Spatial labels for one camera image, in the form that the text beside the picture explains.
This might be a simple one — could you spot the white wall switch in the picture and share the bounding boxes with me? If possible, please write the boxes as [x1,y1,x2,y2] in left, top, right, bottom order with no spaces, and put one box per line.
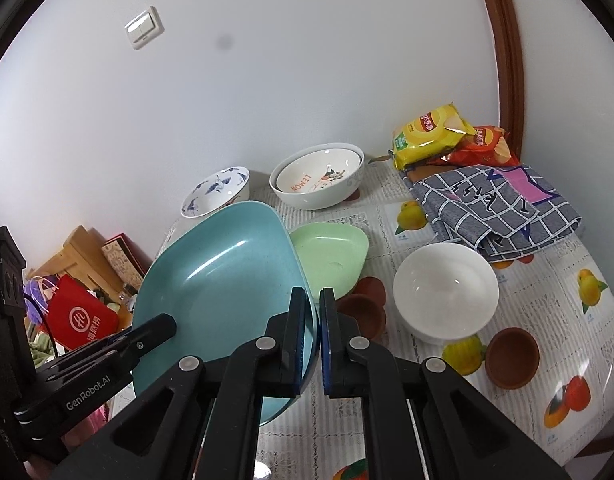
[124,6,164,50]

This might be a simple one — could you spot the brown clay cup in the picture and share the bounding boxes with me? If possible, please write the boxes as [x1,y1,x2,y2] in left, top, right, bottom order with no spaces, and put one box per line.
[485,327,540,390]
[336,276,387,340]

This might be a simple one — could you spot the red paper bag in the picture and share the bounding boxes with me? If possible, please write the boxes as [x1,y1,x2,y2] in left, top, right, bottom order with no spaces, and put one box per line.
[46,275,119,350]

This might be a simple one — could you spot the orange chips bag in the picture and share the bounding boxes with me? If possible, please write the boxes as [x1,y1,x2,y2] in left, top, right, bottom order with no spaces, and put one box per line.
[427,125,520,167]

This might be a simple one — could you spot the blue square plate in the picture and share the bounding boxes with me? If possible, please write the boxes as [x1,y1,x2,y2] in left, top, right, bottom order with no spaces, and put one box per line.
[131,199,319,428]

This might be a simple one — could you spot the grey checked folded cloth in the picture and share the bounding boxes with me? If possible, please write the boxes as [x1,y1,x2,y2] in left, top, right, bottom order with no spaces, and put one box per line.
[409,165,582,263]

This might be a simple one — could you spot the brown door frame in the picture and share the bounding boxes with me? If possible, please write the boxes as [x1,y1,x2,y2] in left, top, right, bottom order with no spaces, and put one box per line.
[484,0,525,156]

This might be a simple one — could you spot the large white lemon bowl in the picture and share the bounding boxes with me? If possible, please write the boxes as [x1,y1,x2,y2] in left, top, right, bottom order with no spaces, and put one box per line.
[269,143,365,210]

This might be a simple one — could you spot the plain white bowl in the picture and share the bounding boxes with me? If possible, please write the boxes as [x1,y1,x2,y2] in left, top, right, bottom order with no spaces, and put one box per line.
[393,243,499,344]

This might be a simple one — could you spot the yellow chips bag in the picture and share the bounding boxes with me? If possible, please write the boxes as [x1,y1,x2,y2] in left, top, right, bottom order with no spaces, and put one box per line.
[392,104,476,170]

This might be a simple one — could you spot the patterned cardboard box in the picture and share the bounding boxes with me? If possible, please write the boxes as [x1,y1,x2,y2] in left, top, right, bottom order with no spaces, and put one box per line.
[101,233,153,290]

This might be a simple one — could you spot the blue patterned white bowl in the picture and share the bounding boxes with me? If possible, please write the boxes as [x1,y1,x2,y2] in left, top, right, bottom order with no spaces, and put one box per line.
[180,166,251,219]

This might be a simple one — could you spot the green square plate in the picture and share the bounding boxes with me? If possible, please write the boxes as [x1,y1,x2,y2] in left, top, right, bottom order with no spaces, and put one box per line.
[290,222,369,301]

